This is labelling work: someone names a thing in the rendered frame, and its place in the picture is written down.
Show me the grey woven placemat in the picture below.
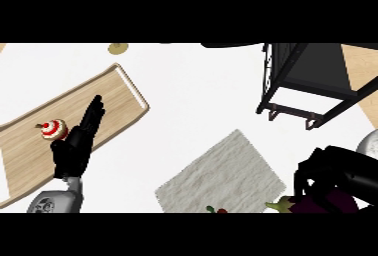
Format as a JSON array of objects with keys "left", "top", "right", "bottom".
[{"left": 153, "top": 128, "right": 288, "bottom": 214}]

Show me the pale wooden cutting board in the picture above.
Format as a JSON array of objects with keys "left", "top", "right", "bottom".
[{"left": 0, "top": 62, "right": 152, "bottom": 210}]

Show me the red and white cupcake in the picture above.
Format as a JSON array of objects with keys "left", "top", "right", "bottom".
[{"left": 34, "top": 118, "right": 69, "bottom": 141}]

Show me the small red and green vegetable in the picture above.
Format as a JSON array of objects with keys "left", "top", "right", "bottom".
[{"left": 204, "top": 205, "right": 229, "bottom": 214}]

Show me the black tiered shelf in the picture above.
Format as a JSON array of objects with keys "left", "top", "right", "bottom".
[{"left": 254, "top": 42, "right": 378, "bottom": 131}]

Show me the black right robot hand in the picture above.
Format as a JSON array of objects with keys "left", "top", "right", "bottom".
[{"left": 292, "top": 145, "right": 378, "bottom": 214}]

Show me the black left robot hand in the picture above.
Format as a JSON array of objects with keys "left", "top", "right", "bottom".
[{"left": 49, "top": 94, "right": 108, "bottom": 181}]

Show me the olive round object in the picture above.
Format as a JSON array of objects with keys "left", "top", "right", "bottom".
[{"left": 106, "top": 42, "right": 131, "bottom": 56}]

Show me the purple eggplant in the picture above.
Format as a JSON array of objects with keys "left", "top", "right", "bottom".
[{"left": 264, "top": 188, "right": 362, "bottom": 214}]

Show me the pale wooden panel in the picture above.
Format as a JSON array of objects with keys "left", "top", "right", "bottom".
[{"left": 339, "top": 43, "right": 378, "bottom": 130}]

